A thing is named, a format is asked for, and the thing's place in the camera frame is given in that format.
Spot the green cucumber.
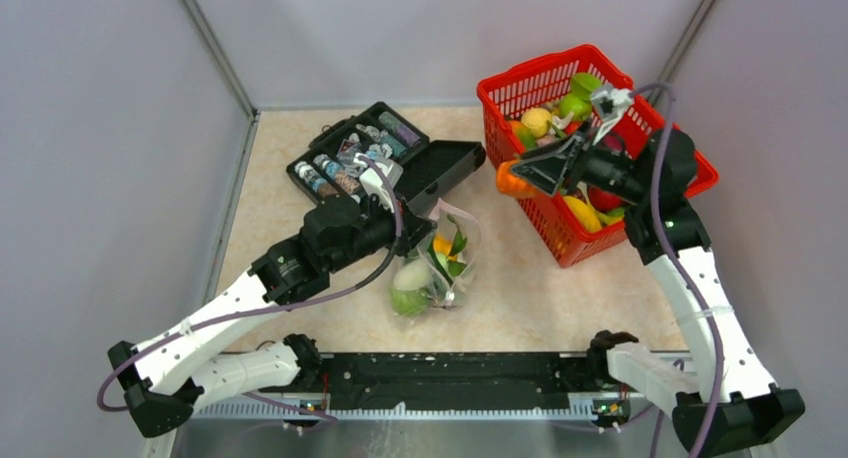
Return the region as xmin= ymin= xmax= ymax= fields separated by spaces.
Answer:
xmin=427 ymin=239 xmax=454 ymax=284

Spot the clear zip top bag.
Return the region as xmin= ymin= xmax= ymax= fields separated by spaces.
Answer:
xmin=389 ymin=199 xmax=483 ymax=319

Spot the light green pepper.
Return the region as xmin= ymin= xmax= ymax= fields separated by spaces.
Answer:
xmin=558 ymin=72 xmax=603 ymax=122

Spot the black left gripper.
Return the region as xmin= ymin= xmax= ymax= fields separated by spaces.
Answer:
xmin=327 ymin=189 xmax=438 ymax=274

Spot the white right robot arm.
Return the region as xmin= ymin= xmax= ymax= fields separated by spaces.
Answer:
xmin=496 ymin=127 xmax=806 ymax=457

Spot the white radish with leaves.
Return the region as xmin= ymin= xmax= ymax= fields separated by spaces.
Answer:
xmin=391 ymin=213 xmax=473 ymax=300

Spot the orange mango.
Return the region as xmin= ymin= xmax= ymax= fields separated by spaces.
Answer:
xmin=508 ymin=120 xmax=537 ymax=150

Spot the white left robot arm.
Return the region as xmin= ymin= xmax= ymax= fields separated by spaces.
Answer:
xmin=108 ymin=153 xmax=434 ymax=438

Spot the black poker chip case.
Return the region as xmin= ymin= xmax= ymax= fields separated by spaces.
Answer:
xmin=286 ymin=102 xmax=485 ymax=215

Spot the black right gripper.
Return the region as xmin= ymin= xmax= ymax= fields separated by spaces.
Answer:
xmin=510 ymin=118 xmax=650 ymax=205

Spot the yellow lemon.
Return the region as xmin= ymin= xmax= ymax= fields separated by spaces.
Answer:
xmin=520 ymin=107 xmax=553 ymax=138

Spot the yellow bell pepper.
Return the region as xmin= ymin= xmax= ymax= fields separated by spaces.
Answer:
xmin=432 ymin=234 xmax=453 ymax=256

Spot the orange pumpkin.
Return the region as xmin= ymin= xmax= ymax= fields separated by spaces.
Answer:
xmin=495 ymin=160 xmax=537 ymax=199

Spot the red plastic basket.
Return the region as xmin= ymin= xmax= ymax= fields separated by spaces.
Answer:
xmin=477 ymin=44 xmax=718 ymax=267

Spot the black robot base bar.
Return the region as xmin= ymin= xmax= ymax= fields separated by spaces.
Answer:
xmin=266 ymin=352 xmax=636 ymax=416

